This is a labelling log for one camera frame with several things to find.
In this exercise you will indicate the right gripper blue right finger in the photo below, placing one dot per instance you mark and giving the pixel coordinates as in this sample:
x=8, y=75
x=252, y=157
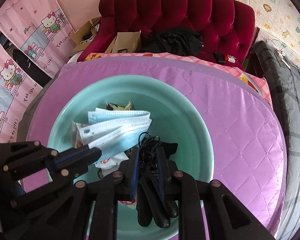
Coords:
x=164, y=175

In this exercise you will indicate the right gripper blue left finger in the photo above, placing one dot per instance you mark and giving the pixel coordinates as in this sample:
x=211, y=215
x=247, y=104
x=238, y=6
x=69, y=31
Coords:
x=133, y=169

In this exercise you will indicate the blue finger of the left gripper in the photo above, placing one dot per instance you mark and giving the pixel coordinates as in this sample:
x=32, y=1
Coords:
x=81, y=166
x=66, y=158

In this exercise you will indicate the black rubber gloves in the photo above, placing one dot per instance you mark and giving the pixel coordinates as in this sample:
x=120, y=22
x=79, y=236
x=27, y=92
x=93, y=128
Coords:
x=149, y=205

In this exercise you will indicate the white orange snack bag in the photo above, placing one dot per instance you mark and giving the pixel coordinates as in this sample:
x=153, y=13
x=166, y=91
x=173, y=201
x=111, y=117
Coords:
x=75, y=135

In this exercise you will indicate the white plastic bag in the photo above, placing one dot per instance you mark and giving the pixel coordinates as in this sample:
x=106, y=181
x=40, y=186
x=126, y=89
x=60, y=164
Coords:
x=107, y=166

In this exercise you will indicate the blue face mask stack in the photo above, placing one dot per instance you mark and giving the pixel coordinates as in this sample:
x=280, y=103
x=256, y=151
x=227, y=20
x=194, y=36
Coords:
x=114, y=132

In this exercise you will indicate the gold foil snack packet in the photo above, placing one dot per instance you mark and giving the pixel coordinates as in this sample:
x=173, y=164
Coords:
x=115, y=107

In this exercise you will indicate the teal plastic basin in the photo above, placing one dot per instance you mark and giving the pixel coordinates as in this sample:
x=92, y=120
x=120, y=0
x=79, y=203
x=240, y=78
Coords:
x=174, y=119

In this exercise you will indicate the purple quilted table cover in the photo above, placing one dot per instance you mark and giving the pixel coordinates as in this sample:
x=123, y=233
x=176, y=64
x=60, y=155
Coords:
x=248, y=143

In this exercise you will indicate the cardboard box on floor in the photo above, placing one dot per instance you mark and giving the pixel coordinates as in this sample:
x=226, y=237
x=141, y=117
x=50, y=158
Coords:
x=85, y=34

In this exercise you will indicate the cardboard box on sofa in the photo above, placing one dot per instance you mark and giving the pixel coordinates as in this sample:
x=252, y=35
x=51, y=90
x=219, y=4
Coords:
x=125, y=42

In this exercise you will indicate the black clothing on sofa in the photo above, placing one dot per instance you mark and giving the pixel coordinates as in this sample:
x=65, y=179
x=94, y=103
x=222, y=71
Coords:
x=178, y=41

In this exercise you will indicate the pink checkered under cloth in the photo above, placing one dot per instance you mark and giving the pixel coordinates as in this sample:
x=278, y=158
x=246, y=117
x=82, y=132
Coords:
x=259, y=85

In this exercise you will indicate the hello kitty pink curtain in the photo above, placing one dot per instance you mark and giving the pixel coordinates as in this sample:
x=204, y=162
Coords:
x=41, y=32

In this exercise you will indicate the grey plaid bed blanket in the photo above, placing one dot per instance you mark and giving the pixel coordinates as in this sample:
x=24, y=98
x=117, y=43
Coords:
x=283, y=78

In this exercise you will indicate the red velvet tufted sofa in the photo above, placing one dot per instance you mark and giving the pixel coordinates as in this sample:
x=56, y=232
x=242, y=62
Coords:
x=226, y=26

